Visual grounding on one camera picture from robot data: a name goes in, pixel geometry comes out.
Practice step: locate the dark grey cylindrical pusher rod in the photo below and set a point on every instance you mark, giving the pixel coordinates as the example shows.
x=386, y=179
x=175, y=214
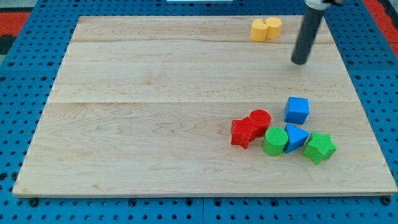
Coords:
x=306, y=35

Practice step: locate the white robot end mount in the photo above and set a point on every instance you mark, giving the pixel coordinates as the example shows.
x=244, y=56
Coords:
x=322, y=5

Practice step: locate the blue cube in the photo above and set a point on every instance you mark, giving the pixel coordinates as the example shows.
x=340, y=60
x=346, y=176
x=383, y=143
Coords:
x=296, y=110

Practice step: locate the wooden board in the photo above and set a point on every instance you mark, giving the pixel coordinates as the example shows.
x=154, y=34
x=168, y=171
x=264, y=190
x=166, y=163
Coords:
x=142, y=107

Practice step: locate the yellow hexagon block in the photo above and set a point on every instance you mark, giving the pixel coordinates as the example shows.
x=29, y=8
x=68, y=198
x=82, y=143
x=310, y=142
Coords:
x=274, y=27

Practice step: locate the yellow heart block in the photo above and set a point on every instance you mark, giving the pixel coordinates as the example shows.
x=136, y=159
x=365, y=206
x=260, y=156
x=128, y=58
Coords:
x=258, y=30

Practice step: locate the red cylinder block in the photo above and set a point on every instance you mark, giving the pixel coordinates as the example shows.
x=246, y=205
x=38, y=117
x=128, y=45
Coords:
x=261, y=119

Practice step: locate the blue triangular prism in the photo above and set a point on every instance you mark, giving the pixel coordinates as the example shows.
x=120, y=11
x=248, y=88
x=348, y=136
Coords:
x=296, y=137

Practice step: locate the green cylinder block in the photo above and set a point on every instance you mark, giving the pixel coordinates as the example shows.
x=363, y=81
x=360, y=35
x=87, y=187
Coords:
x=275, y=140

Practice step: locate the green star block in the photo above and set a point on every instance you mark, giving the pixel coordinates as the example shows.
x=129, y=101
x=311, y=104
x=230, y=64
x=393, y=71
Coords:
x=320, y=147

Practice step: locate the red star block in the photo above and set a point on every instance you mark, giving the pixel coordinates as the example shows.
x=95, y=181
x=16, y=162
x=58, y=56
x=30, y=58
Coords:
x=242, y=131

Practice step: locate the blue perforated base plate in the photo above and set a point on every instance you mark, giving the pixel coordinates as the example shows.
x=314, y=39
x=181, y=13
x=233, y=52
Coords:
x=30, y=67

